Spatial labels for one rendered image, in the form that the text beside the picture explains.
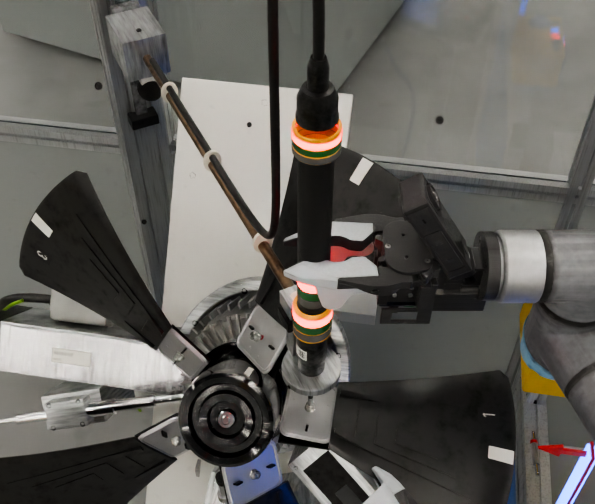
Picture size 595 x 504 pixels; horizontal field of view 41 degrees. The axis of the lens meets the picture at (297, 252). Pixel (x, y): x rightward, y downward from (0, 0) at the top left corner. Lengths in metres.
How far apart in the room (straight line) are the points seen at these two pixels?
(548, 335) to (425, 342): 1.16
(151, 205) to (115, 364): 0.52
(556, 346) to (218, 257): 0.56
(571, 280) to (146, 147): 0.93
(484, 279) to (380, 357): 1.32
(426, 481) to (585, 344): 0.26
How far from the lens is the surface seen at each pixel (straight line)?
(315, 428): 1.01
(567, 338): 0.89
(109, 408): 1.17
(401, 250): 0.79
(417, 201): 0.73
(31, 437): 2.50
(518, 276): 0.81
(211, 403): 0.98
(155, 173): 1.58
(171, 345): 1.04
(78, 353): 1.20
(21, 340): 1.23
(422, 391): 1.06
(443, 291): 0.83
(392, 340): 2.05
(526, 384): 1.32
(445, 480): 1.02
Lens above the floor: 2.06
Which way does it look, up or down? 47 degrees down
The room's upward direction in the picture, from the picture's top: straight up
